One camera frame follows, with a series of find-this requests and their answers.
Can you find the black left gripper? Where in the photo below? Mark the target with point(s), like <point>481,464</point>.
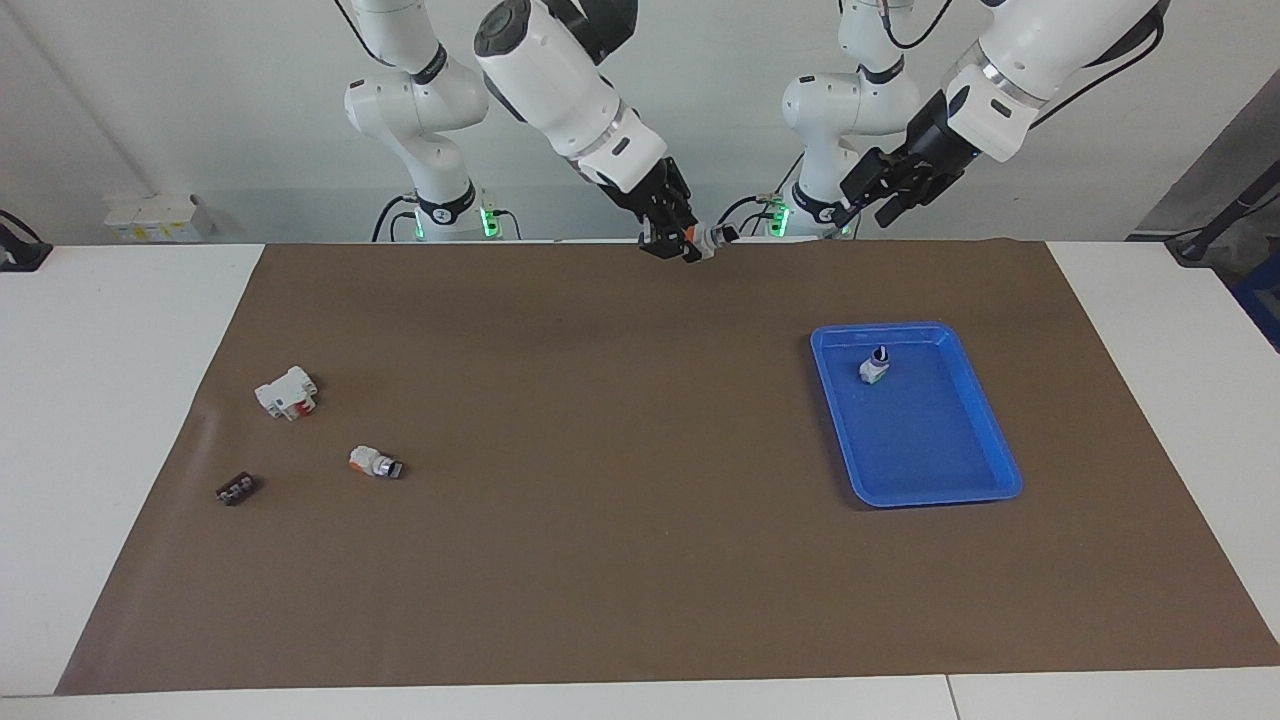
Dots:
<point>935,150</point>

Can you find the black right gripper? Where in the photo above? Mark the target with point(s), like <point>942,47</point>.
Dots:
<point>655,195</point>

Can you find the white rotary switch orange base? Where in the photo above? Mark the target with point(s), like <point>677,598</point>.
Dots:
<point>708,239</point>
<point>873,370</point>

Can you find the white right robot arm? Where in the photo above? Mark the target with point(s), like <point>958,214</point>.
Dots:
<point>560,90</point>

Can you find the blue plastic tray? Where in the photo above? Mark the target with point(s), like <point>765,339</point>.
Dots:
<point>930,440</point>

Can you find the brown table mat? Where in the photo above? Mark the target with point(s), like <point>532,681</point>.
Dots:
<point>600,500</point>

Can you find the black stand base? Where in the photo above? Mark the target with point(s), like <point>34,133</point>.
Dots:
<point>1215,228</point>

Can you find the grey partition panel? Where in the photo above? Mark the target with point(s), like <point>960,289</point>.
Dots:
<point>1225,150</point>

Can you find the blue crate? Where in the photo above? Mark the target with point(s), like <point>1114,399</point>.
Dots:
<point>1262,305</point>

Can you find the white circuit breaker red lever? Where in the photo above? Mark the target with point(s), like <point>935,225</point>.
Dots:
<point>285,393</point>

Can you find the small dark cylindrical component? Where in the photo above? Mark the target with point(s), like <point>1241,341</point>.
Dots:
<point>236,490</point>

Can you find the white box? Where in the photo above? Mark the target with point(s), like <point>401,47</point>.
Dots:
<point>155,217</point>

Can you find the white switch with square head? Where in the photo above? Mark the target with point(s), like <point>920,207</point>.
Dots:
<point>373,462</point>

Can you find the black clamp mount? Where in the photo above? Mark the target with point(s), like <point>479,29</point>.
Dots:
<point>22,250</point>

